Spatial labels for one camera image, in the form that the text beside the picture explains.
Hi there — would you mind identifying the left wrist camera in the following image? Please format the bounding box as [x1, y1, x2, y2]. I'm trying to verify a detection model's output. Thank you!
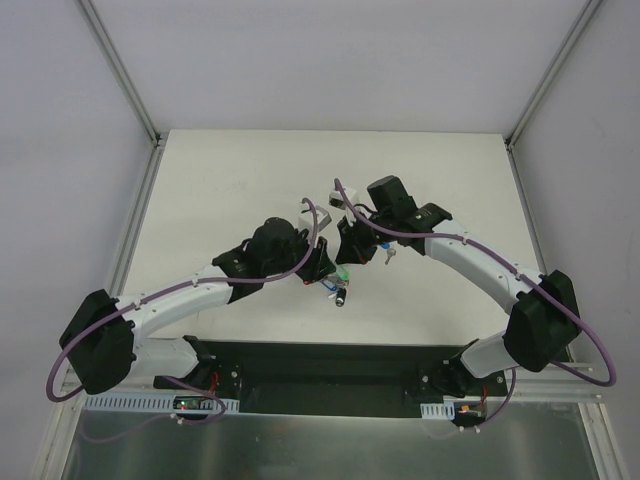
[297, 197, 332, 238]

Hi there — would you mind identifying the white cable duct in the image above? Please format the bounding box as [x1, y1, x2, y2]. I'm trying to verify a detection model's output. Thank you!
[84, 392, 221, 415]
[420, 401, 455, 421]

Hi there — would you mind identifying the aluminium frame right post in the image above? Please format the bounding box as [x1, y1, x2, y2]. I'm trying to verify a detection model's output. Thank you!
[505, 0, 606, 152]

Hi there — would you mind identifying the aluminium frame post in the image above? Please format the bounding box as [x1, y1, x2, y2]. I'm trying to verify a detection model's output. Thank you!
[505, 0, 606, 152]
[74, 0, 162, 147]

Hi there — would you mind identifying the left white cable duct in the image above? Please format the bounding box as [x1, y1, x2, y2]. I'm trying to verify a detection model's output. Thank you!
[84, 392, 221, 415]

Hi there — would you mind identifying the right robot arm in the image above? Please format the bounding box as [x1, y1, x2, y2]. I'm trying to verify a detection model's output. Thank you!
[329, 175, 582, 396]

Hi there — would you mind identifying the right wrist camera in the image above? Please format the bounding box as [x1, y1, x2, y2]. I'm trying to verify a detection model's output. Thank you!
[328, 187, 359, 223]

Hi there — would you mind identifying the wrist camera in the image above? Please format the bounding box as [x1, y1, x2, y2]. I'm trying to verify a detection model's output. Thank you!
[328, 187, 359, 223]
[297, 197, 332, 238]

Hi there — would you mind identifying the silver key with blue tag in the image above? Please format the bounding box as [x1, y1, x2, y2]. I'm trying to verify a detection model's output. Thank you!
[380, 242, 397, 265]

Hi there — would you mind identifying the black key tag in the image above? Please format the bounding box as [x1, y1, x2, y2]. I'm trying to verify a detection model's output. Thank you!
[335, 288, 348, 307]

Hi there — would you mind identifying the right white cable duct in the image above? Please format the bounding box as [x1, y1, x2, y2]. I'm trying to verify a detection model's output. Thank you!
[420, 401, 455, 421]

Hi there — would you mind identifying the metal key organiser ring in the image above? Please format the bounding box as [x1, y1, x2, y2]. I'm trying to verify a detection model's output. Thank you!
[304, 267, 354, 301]

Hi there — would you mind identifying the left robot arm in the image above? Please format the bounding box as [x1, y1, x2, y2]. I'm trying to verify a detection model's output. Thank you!
[59, 217, 335, 395]

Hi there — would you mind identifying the aluminium frame left post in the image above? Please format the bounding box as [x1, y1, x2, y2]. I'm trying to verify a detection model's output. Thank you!
[74, 0, 162, 147]

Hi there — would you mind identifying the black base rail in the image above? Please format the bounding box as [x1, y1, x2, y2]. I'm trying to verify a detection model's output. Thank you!
[152, 339, 521, 416]

